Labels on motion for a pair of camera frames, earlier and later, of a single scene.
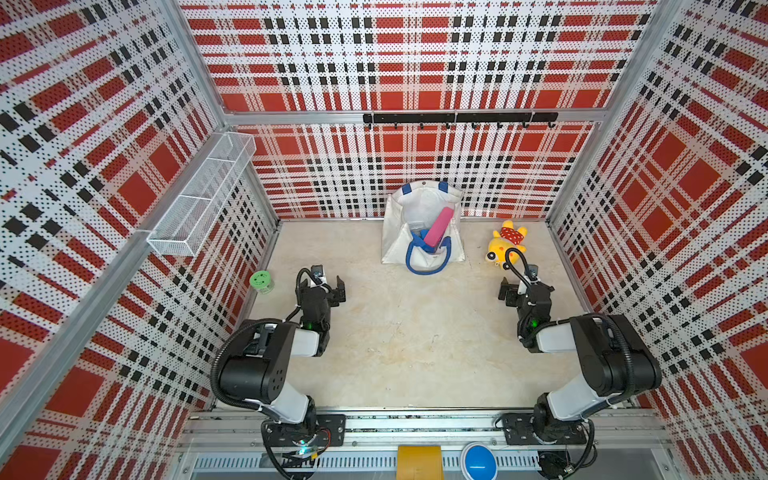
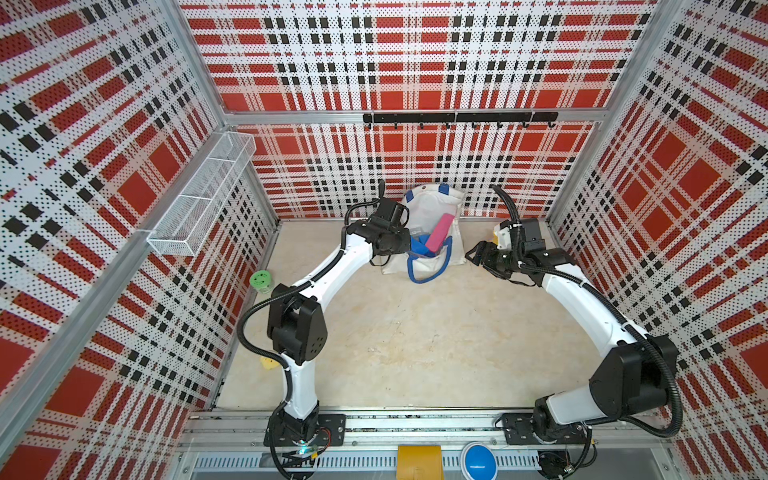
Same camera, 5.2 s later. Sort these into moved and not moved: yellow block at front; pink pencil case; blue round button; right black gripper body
Moved: right black gripper body
Not moved: pink pencil case; blue round button; yellow block at front
